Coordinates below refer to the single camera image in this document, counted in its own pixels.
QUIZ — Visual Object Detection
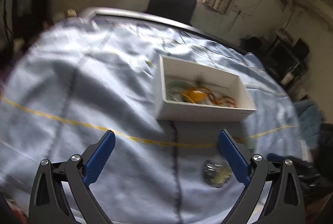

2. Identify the black office chair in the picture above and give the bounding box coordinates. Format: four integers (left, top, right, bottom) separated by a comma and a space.
145, 0, 197, 26

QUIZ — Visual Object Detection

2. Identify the light blue bed sheet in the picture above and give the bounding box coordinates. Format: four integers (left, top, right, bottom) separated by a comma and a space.
1, 18, 308, 223

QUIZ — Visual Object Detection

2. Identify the cluttered dark shelf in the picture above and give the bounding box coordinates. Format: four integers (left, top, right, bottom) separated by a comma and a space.
240, 29, 310, 90

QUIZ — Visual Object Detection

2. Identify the dark bed frame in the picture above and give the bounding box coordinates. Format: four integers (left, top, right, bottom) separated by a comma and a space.
78, 7, 247, 55

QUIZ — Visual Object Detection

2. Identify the amber oval pendant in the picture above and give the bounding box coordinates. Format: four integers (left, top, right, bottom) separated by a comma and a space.
187, 89, 207, 104

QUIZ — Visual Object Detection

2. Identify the white cardboard box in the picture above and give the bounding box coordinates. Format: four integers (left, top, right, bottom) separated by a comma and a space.
153, 56, 257, 122

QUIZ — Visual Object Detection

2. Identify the amber bead necklace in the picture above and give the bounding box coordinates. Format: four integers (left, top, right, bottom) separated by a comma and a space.
180, 85, 238, 108

